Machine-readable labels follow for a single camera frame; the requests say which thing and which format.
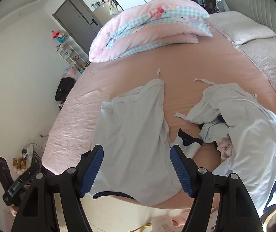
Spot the white shirt navy trim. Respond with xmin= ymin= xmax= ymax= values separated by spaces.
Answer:
xmin=89 ymin=78 xmax=203 ymax=206

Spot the pile of white clothes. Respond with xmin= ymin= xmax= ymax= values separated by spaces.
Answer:
xmin=175 ymin=83 xmax=276 ymax=216

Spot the pink bed sheet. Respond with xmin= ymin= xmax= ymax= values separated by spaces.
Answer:
xmin=42 ymin=29 xmax=276 ymax=209

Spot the black bag on floor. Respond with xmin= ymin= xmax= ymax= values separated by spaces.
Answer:
xmin=54 ymin=77 xmax=76 ymax=102

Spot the red plush toy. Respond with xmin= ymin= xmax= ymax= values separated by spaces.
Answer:
xmin=52 ymin=30 xmax=67 ymax=43

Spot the grey padded headboard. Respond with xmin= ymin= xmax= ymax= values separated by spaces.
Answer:
xmin=222 ymin=0 xmax=276 ymax=44

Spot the pink checked folded quilt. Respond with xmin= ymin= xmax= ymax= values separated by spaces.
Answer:
xmin=89 ymin=0 xmax=212 ymax=63

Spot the white wire shelf rack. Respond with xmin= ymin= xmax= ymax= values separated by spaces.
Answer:
xmin=55 ymin=43 xmax=85 ymax=73

